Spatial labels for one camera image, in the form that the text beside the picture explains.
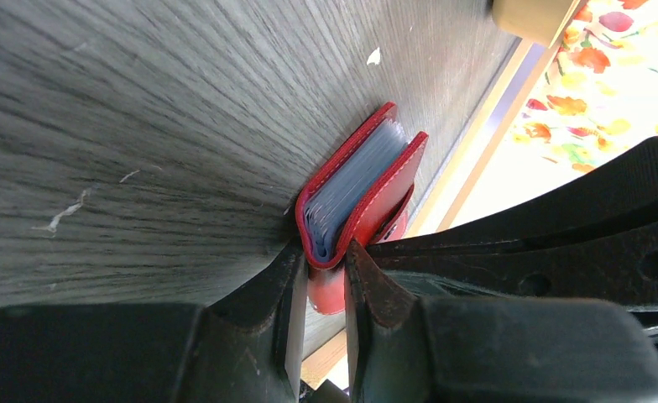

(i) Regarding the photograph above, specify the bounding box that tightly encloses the wooden frame rack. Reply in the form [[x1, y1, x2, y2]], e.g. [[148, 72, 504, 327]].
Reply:
[[300, 0, 586, 390]]

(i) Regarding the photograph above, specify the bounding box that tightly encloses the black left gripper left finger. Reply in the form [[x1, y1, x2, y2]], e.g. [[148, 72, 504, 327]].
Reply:
[[0, 240, 306, 402]]

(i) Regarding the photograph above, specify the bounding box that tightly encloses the red card holder wallet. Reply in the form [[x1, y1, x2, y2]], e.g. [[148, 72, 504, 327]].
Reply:
[[295, 102, 429, 315]]

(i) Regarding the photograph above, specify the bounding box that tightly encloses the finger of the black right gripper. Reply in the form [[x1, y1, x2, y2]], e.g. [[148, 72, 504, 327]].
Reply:
[[368, 137, 658, 257], [368, 222, 658, 311]]

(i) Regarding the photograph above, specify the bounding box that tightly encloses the floral fabric bag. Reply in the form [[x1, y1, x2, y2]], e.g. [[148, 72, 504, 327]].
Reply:
[[452, 0, 658, 226]]

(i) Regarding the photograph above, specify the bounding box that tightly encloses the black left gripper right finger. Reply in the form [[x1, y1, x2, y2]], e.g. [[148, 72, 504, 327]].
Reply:
[[345, 242, 658, 402]]

